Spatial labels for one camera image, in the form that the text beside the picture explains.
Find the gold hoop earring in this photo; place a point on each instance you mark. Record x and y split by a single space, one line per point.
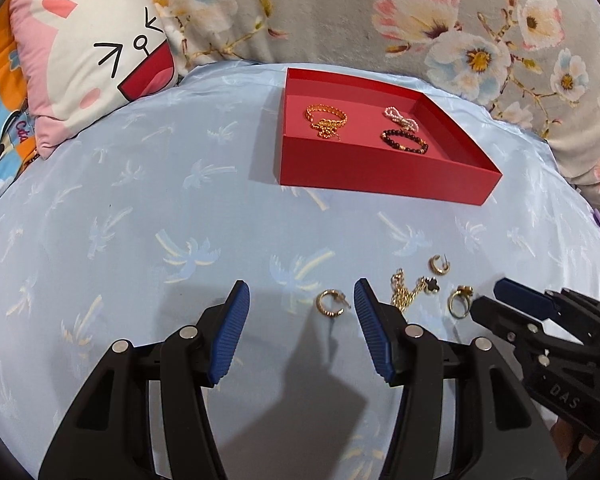
332 303
439 265

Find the gold twisted bangle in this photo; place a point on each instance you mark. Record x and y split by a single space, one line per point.
325 117

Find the white pink bunny pillow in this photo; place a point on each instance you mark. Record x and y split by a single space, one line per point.
84 59

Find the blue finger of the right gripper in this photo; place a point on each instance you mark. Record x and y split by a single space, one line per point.
523 298

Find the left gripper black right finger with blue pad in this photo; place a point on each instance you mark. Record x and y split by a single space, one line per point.
498 432

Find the red shallow tray box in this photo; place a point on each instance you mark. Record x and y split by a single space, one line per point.
453 169

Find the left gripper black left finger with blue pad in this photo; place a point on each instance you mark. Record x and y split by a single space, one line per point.
105 433

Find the grey floral blanket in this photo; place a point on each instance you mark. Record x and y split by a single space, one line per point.
533 63

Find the light blue satin sheet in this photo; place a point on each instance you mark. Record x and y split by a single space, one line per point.
152 214

